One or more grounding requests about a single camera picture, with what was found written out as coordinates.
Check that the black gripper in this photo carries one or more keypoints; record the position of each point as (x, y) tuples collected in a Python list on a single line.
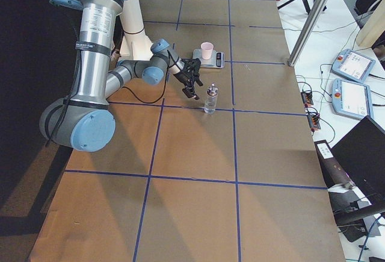
[(183, 78)]

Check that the pink plastic cup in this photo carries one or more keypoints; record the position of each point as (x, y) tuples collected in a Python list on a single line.
[(206, 50)]

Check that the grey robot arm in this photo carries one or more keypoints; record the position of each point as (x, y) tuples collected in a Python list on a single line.
[(111, 49)]

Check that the clear glass sauce bottle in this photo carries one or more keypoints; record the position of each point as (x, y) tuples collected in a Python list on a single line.
[(211, 99)]

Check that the silver digital kitchen scale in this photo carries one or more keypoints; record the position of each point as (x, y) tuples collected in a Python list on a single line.
[(216, 61)]

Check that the far orange black connector box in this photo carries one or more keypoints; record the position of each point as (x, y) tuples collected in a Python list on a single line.
[(307, 98)]

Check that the orange black connector box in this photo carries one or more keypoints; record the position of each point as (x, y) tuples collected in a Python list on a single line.
[(313, 120), (307, 98)]

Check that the near orange black connector box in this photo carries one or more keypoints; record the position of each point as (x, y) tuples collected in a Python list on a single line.
[(313, 120)]

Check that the far blue teach pendant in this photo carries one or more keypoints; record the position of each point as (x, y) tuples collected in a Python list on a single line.
[(352, 65)]

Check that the blue teach pendant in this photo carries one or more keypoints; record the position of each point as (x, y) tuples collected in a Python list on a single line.
[(352, 65), (351, 99)]

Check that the near blue teach pendant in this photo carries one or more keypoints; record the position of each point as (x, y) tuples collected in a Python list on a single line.
[(351, 99)]

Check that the dark box with white label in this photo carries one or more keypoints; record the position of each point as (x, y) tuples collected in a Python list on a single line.
[(332, 171)]

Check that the black monitor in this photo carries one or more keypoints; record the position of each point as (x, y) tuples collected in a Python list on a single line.
[(361, 154)]

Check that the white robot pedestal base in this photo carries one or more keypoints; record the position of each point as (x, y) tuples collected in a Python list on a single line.
[(135, 44)]

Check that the aluminium frame post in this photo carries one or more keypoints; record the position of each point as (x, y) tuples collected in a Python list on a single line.
[(306, 31)]

